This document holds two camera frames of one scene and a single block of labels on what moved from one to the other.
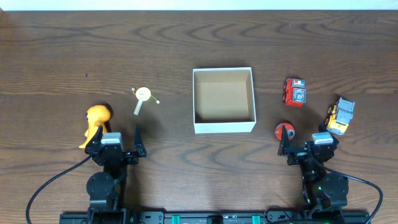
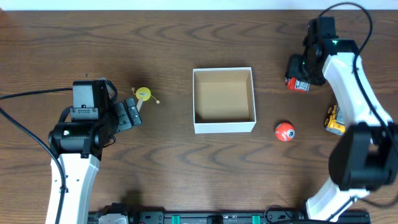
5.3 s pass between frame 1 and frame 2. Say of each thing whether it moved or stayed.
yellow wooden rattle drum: stayed
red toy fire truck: moved
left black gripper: moved
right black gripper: moved
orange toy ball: stayed
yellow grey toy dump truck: stayed
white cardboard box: stayed
